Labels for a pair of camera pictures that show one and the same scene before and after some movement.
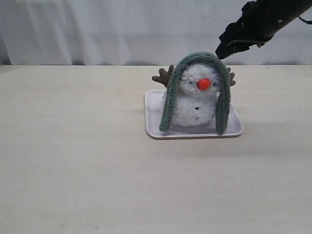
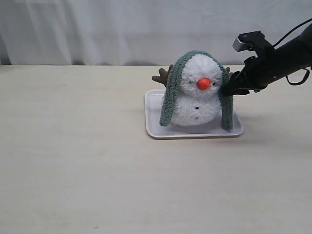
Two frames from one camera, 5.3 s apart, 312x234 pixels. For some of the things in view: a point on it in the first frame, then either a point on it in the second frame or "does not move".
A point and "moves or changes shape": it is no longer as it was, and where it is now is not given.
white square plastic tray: (155, 100) does not move
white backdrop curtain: (135, 32) does not move
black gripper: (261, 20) → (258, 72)
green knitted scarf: (223, 107) moves or changes shape
